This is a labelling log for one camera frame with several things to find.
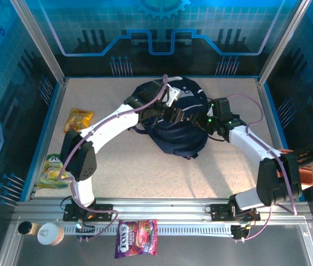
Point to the navy blue backpack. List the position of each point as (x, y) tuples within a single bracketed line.
[(178, 138)]

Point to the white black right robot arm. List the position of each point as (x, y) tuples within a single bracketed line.
[(250, 141)]

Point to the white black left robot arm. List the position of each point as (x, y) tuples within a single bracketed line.
[(112, 124)]

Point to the yellow orange snack bag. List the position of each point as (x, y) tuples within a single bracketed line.
[(78, 120)]

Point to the green Fox's candy bag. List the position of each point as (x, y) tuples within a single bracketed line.
[(51, 177)]

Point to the purple Fox's berries candy bag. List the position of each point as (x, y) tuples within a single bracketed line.
[(135, 238)]

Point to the terracotta white knife block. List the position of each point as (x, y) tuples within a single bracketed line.
[(308, 177)]

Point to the brown bottle black cap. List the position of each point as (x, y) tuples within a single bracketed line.
[(24, 227)]

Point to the aluminium side rail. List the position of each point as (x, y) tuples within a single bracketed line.
[(48, 138), (263, 97)]

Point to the aluminium frame post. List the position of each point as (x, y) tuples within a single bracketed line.
[(282, 41), (40, 41)]

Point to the aluminium front rail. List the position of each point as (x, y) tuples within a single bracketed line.
[(159, 207)]

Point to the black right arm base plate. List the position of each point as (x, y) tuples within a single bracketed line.
[(218, 212)]

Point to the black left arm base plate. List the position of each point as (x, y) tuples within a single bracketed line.
[(105, 217)]

